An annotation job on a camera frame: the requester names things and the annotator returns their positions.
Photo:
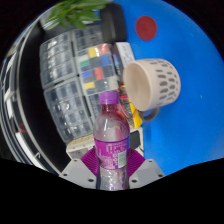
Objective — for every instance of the yellow multimeter with red leads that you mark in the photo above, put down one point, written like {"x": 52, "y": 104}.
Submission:
{"x": 135, "y": 116}

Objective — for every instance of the black speaker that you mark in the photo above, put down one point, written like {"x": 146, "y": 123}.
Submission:
{"x": 134, "y": 140}

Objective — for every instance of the beige patterned mug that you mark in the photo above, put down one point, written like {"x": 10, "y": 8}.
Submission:
{"x": 160, "y": 83}

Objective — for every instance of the clear bottle with purple label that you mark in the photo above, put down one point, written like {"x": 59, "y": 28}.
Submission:
{"x": 111, "y": 140}

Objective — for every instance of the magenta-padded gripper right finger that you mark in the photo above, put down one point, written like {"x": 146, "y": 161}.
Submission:
{"x": 145, "y": 171}

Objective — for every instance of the grey overhead shelf with equipment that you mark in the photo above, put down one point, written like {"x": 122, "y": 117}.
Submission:
{"x": 33, "y": 116}

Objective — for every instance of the clear organizer with coloured parts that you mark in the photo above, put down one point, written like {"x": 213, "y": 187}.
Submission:
{"x": 96, "y": 70}

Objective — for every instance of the black box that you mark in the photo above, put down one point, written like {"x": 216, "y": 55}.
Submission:
{"x": 114, "y": 23}

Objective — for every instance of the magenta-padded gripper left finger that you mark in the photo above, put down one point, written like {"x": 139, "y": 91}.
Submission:
{"x": 78, "y": 171}

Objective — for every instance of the flat round red coaster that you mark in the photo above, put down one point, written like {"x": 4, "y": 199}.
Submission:
{"x": 146, "y": 28}

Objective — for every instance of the clear-drawer parts cabinet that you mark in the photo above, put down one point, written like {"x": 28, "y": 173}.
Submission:
{"x": 87, "y": 36}
{"x": 56, "y": 60}
{"x": 94, "y": 105}
{"x": 66, "y": 113}

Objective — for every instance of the green potted plant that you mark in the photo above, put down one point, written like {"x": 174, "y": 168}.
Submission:
{"x": 75, "y": 13}

